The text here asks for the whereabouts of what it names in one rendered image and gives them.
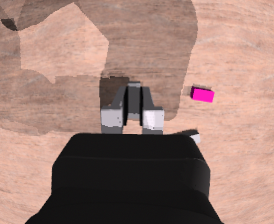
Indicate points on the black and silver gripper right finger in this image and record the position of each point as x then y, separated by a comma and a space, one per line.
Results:
151, 117

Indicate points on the grey rod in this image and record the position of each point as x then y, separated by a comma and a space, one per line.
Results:
194, 134
133, 99

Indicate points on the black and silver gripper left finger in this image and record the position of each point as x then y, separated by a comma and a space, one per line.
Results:
114, 117

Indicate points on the small magenta block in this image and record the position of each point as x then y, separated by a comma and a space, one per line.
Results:
202, 94

